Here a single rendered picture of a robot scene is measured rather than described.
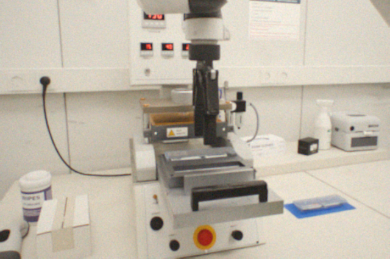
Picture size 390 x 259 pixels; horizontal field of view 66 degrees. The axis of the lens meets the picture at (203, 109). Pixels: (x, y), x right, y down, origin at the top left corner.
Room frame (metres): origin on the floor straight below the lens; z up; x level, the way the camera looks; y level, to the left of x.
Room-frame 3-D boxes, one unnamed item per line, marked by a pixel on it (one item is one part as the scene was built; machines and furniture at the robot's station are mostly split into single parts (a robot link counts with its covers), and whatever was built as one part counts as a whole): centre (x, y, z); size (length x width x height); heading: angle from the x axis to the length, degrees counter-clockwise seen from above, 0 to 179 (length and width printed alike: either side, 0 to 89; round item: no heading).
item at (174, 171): (0.72, 0.00, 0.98); 0.20 x 0.17 x 0.03; 105
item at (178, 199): (0.67, -0.01, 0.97); 0.30 x 0.22 x 0.08; 15
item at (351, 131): (1.55, -0.77, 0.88); 0.25 x 0.20 x 0.17; 13
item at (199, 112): (0.76, 0.01, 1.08); 0.03 x 0.01 x 0.07; 106
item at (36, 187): (0.88, 0.52, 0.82); 0.09 x 0.09 x 0.15
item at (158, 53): (1.14, 0.11, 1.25); 0.33 x 0.16 x 0.64; 105
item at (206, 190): (0.54, -0.05, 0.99); 0.15 x 0.02 x 0.04; 105
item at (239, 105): (1.15, -0.12, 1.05); 0.15 x 0.05 x 0.15; 105
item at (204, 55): (0.72, 0.00, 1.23); 0.08 x 0.08 x 0.09
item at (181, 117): (0.97, 0.06, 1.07); 0.22 x 0.17 x 0.10; 105
